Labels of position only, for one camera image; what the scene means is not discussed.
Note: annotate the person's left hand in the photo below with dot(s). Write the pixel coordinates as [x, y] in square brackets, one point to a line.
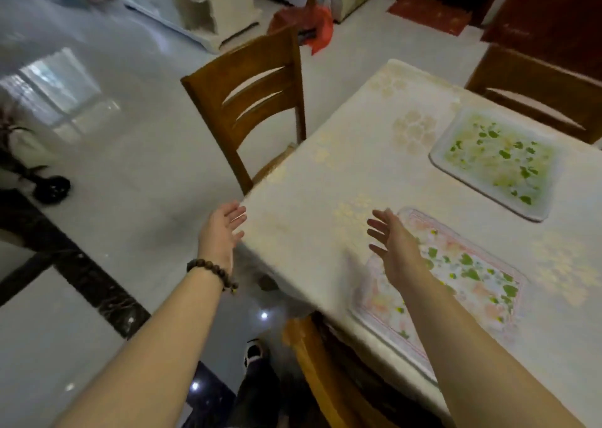
[217, 237]

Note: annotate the person's right fingers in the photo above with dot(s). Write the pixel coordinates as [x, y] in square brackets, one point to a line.
[377, 229]

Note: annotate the black and white shoe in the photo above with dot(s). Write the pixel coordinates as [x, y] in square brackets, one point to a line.
[254, 350]

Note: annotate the person's leg in dark trousers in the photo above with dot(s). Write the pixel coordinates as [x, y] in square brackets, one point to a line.
[256, 397]

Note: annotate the pink floral tray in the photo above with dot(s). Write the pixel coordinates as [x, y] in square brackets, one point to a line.
[475, 277]

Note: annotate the brown wooden chair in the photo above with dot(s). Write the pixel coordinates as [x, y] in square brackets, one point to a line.
[249, 103]
[329, 376]
[541, 91]

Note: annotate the red doormat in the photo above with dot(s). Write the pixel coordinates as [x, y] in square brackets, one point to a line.
[429, 13]

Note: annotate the person's left fingers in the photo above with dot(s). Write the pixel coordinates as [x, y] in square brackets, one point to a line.
[236, 220]

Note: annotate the white low cabinet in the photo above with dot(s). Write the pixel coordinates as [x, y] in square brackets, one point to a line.
[193, 4]

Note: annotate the person's left forearm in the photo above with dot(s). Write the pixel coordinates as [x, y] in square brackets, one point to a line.
[155, 343]

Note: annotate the dark red wooden door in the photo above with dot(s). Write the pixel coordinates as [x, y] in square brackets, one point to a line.
[550, 16]

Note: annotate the red plastic bag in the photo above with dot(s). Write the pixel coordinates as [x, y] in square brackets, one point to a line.
[308, 24]

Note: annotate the green floral tray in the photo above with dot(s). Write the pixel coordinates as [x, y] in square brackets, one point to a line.
[498, 159]

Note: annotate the white floral tablecloth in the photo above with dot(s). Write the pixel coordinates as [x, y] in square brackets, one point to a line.
[357, 159]

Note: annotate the person's right hand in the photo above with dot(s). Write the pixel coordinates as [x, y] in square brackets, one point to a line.
[397, 253]

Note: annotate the person's right forearm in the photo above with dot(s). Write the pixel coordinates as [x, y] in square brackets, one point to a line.
[475, 357]

